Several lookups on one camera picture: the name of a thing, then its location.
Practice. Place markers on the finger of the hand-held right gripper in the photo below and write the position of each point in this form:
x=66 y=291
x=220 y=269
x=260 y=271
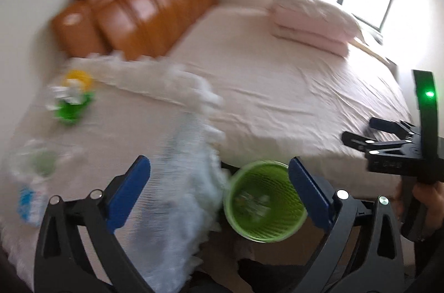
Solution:
x=364 y=142
x=392 y=125

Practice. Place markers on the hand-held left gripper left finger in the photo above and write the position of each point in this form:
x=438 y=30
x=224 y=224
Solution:
x=129 y=193

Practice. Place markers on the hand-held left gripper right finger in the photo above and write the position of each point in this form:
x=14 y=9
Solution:
x=308 y=195

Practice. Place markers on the green plastic wastebasket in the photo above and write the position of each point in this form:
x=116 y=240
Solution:
x=265 y=201

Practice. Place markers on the yellow crochet piece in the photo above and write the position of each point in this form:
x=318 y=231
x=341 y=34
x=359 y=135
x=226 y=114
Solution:
x=78 y=78

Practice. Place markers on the person's right hand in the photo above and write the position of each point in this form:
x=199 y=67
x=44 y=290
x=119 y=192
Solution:
x=432 y=206

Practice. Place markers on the crumpled wrapper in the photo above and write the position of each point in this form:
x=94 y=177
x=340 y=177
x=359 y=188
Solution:
x=251 y=202

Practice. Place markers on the white lace tablecloth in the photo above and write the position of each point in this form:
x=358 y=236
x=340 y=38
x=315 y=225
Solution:
x=121 y=130

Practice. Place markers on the wooden ledge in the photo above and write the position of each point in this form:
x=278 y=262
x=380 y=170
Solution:
x=373 y=52

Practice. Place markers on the crumpled clear plastic bottle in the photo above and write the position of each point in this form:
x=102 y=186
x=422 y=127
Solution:
x=33 y=168

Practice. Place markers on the green plastic bottle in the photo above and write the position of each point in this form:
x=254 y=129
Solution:
x=71 y=109

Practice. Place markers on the bed with pink sheet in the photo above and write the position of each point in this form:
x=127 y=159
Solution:
x=277 y=88

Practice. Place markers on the crumpled white paper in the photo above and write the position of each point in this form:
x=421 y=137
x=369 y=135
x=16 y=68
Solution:
x=66 y=94

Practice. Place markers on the brown wooden headboard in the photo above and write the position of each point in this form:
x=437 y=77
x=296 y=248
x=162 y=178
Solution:
x=138 y=1

